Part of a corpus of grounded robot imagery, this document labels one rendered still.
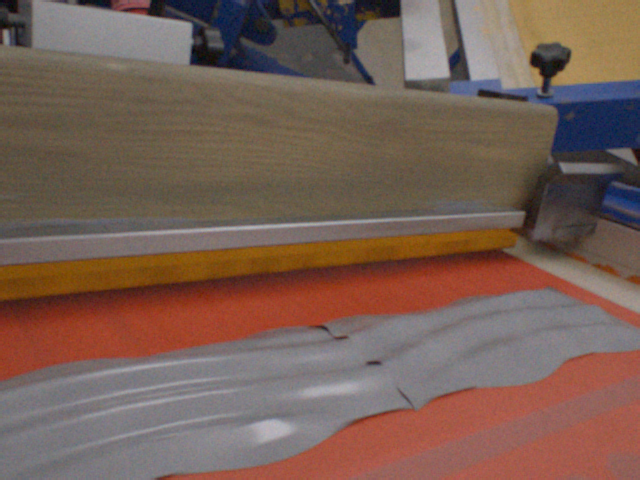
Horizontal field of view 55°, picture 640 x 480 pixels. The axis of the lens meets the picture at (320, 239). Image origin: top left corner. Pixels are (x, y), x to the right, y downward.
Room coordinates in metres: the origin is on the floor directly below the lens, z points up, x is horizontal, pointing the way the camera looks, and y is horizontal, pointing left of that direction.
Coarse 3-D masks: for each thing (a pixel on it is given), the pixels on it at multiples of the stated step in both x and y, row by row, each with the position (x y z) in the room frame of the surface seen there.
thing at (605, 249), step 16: (608, 224) 0.40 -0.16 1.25; (624, 224) 0.40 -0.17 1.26; (528, 240) 0.42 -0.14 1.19; (544, 240) 0.41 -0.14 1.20; (560, 240) 0.41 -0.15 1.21; (576, 240) 0.40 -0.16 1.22; (592, 240) 0.40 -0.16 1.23; (608, 240) 0.39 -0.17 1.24; (624, 240) 0.39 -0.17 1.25; (576, 256) 0.40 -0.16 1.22; (592, 256) 0.39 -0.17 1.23; (608, 256) 0.39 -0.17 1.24; (624, 256) 0.38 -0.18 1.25; (608, 272) 0.38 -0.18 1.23; (624, 272) 0.38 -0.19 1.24
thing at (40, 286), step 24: (456, 240) 0.33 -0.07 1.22; (480, 240) 0.34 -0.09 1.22; (504, 240) 0.36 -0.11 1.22; (192, 264) 0.19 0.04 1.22; (216, 264) 0.20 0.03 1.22; (240, 264) 0.21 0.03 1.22; (264, 264) 0.22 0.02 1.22; (288, 264) 0.23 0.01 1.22; (312, 264) 0.24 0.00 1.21; (336, 264) 0.25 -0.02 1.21; (0, 288) 0.12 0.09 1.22; (24, 288) 0.13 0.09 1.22; (48, 288) 0.14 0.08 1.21; (72, 288) 0.14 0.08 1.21; (96, 288) 0.15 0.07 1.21; (120, 288) 0.16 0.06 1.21
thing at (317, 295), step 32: (448, 256) 0.33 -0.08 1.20; (480, 256) 0.35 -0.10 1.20; (512, 256) 0.37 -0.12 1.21; (288, 288) 0.22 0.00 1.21; (320, 288) 0.23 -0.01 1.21; (352, 288) 0.24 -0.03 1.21; (384, 288) 0.25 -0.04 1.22; (416, 288) 0.26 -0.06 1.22; (448, 288) 0.28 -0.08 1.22; (480, 288) 0.29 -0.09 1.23; (512, 288) 0.30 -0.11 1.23; (576, 288) 0.33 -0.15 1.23; (320, 320) 0.20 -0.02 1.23; (608, 352) 0.25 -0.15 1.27; (544, 384) 0.20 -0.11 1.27; (576, 384) 0.21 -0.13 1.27; (448, 416) 0.15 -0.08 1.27; (480, 416) 0.16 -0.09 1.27
